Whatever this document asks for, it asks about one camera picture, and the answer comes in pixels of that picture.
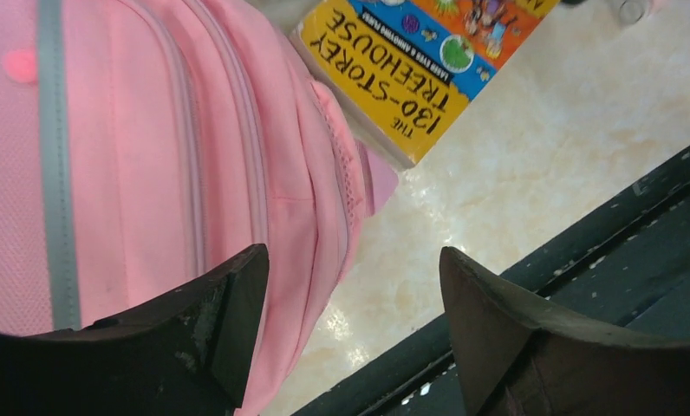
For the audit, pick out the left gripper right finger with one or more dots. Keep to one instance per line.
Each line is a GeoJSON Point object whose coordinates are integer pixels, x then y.
{"type": "Point", "coordinates": [518, 353]}

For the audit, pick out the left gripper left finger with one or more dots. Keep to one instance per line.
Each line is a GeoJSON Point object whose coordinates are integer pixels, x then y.
{"type": "Point", "coordinates": [186, 352]}

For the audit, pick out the pink student backpack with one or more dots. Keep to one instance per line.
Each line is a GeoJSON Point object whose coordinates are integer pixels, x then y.
{"type": "Point", "coordinates": [144, 143]}

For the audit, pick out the yellow storey treehouse book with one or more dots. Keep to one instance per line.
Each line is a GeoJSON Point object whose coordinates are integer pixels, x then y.
{"type": "Point", "coordinates": [406, 70]}

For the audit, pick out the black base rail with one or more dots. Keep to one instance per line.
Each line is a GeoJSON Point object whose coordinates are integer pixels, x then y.
{"type": "Point", "coordinates": [627, 262]}

